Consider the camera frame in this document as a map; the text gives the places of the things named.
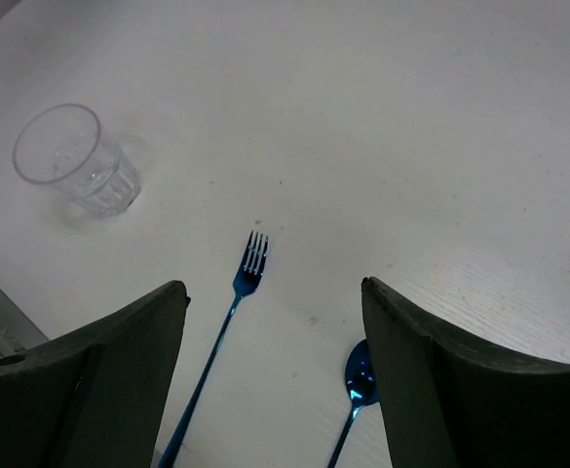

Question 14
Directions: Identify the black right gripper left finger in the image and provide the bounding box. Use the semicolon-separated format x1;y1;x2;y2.
0;280;190;467

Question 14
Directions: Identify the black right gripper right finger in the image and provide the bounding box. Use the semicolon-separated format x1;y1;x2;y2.
361;277;570;467

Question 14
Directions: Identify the blue metal spoon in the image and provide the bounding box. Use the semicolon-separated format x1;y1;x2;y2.
327;339;379;468

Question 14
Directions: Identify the blue metal fork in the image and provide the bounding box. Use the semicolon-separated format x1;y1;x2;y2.
158;231;269;468

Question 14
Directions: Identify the clear plastic cup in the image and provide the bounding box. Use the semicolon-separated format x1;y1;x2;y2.
12;103;141;217

